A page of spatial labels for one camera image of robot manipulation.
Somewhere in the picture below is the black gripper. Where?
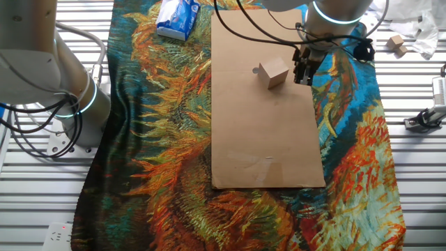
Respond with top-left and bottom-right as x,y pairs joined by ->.
291,47 -> 318,86

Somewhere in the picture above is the wooden cube block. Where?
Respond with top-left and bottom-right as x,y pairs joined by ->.
257,56 -> 290,90

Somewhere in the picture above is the small wooden block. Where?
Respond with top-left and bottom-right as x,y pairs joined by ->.
386,34 -> 405,51

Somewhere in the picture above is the brown cardboard sheet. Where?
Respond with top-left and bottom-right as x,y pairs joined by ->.
210,8 -> 327,190

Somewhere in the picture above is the crumpled white plastic sheet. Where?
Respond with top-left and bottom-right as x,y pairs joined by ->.
369,0 -> 446,60

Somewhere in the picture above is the blue tissue pack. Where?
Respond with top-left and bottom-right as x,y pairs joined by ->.
155,0 -> 201,42

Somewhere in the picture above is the sunflower painting print cloth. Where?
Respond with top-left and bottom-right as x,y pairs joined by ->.
70,0 -> 407,251

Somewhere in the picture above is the white power strip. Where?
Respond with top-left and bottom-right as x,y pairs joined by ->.
41,222 -> 74,251

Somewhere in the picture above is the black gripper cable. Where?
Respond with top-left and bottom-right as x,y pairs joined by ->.
212,0 -> 301,53

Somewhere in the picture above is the black cable with coil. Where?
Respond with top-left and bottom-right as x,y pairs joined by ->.
236,0 -> 376,64

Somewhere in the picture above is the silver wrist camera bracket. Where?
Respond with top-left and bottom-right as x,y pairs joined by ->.
360,20 -> 373,38

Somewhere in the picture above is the black camera bracket cable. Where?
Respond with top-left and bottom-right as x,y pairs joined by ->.
416,108 -> 435,128

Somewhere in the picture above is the thick grey cable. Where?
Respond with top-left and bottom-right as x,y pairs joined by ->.
55,21 -> 107,88

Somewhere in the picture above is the black cable bundle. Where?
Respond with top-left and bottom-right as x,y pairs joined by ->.
0,96 -> 84,160

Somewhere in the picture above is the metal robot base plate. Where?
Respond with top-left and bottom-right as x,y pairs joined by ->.
47,118 -> 102,158

